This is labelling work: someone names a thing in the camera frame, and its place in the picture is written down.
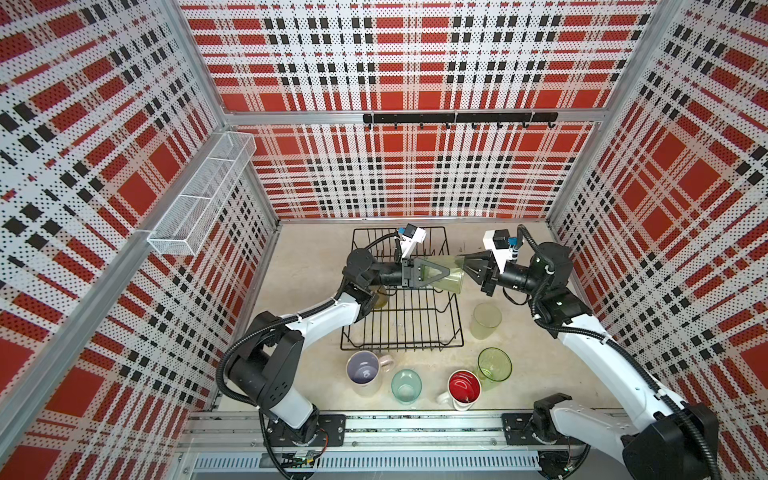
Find amber textured glass cup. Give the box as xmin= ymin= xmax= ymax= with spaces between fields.
xmin=374 ymin=286 xmax=390 ymax=310

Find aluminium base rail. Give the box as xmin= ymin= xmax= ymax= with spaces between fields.
xmin=173 ymin=410 xmax=661 ymax=480

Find teal glass cup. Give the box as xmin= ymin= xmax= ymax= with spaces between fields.
xmin=391 ymin=369 xmax=423 ymax=405

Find black wall hook rail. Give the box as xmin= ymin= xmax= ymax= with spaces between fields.
xmin=362 ymin=111 xmax=559 ymax=127

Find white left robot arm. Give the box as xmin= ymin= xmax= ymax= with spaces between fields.
xmin=215 ymin=248 xmax=453 ymax=436

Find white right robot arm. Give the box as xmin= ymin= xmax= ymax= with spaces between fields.
xmin=463 ymin=242 xmax=721 ymax=479

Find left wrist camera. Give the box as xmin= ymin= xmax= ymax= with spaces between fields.
xmin=398 ymin=224 xmax=426 ymax=259

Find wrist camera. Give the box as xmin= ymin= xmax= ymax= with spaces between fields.
xmin=483 ymin=229 xmax=520 ymax=272
xmin=398 ymin=224 xmax=426 ymax=259

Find black wire dish rack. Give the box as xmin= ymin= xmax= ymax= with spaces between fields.
xmin=339 ymin=226 xmax=464 ymax=351

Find green ribbed glass cup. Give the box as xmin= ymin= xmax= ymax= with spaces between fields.
xmin=440 ymin=256 xmax=464 ymax=294

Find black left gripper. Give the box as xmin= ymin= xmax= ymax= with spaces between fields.
xmin=366 ymin=258 xmax=450 ymax=290

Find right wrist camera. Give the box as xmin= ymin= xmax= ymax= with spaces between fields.
xmin=483 ymin=229 xmax=520 ymax=272

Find pale green frosted glass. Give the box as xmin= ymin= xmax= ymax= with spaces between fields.
xmin=470 ymin=303 xmax=502 ymax=340

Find clear green glass tumbler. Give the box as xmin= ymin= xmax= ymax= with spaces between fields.
xmin=475 ymin=347 xmax=513 ymax=390

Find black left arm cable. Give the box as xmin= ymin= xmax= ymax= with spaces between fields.
xmin=214 ymin=230 xmax=400 ymax=409

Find red interior white mug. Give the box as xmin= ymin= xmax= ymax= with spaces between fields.
xmin=436 ymin=370 xmax=482 ymax=412

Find lavender ceramic mug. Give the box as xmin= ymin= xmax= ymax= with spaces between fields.
xmin=346 ymin=351 xmax=396 ymax=397

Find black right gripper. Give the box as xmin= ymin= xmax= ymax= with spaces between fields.
xmin=454 ymin=253 xmax=543 ymax=300

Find white wire wall basket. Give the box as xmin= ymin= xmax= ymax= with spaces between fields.
xmin=148 ymin=131 xmax=255 ymax=256

